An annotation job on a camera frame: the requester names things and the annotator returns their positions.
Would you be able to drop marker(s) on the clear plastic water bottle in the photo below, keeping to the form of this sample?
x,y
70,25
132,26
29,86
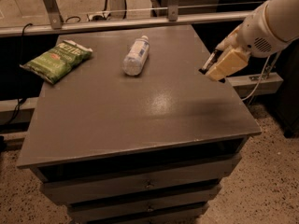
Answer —
x,y
135,59

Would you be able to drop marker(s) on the black rxbar chocolate wrapper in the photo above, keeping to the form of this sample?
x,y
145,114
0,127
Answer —
x,y
210,61

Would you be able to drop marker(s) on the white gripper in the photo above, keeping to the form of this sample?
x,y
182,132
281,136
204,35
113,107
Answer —
x,y
254,36

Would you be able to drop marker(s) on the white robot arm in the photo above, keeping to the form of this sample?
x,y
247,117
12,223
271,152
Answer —
x,y
290,10

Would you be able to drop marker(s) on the white power strip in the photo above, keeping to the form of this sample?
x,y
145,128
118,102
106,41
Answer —
x,y
98,16

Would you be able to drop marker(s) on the metal railing bar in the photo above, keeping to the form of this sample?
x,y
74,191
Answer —
x,y
97,26

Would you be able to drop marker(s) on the green chip bag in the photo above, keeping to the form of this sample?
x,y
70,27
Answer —
x,y
59,61

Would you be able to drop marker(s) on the grey drawer cabinet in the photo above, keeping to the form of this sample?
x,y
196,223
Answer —
x,y
146,149

